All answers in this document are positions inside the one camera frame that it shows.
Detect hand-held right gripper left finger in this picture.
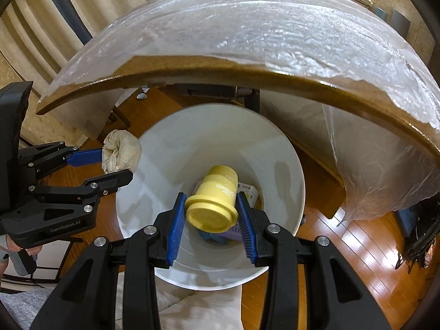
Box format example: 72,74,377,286
31,192,189,330

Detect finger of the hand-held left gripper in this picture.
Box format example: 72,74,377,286
27,169,134,211
16,141,104,181

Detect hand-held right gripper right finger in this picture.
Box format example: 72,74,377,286
235,192,392,330

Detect beige paper towel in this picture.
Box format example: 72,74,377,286
101,129,142,174

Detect yellow plastic cup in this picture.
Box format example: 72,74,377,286
185,165,239,232

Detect white plastic bin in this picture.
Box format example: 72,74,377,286
115,103,306,291

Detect person's left hand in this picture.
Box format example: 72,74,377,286
0,235,44,259

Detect white printed carton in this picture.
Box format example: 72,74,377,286
237,182,261,210

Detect wooden chair leg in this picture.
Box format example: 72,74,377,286
102,108,131,142

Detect beige curtain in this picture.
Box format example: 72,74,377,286
0,0,147,78

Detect black table base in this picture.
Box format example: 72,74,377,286
175,82,262,113

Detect round wooden table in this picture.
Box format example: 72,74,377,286
36,53,440,166

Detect grey knit cloth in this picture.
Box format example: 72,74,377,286
0,288,56,330

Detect table with plastic cover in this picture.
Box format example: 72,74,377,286
39,0,440,222

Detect large grey panel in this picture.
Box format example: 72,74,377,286
392,9,412,37

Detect black metal frame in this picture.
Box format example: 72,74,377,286
0,237,84,287

